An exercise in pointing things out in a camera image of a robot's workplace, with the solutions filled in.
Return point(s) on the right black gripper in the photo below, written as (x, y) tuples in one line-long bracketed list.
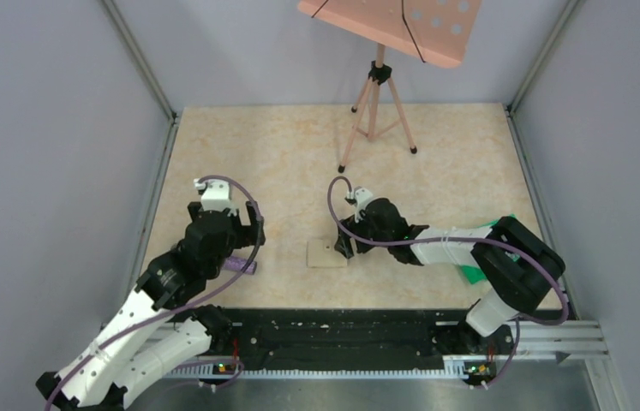
[(350, 225)]

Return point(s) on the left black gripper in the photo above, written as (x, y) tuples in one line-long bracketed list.
[(248, 235)]

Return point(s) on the beige card holder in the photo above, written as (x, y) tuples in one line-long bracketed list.
[(320, 254)]

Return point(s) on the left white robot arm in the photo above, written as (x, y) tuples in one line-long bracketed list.
[(166, 318)]

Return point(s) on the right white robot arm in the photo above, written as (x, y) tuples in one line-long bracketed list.
[(520, 268)]

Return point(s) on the purple glitter microphone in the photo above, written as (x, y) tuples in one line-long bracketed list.
[(237, 264)]

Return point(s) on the green plastic bin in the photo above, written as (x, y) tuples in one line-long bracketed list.
[(474, 275)]

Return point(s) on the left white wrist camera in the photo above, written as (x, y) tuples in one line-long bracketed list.
[(216, 195)]

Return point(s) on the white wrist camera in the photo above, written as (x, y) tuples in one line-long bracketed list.
[(359, 198), (216, 195)]

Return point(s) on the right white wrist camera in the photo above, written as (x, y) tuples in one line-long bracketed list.
[(359, 198)]

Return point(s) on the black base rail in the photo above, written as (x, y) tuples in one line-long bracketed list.
[(348, 340)]

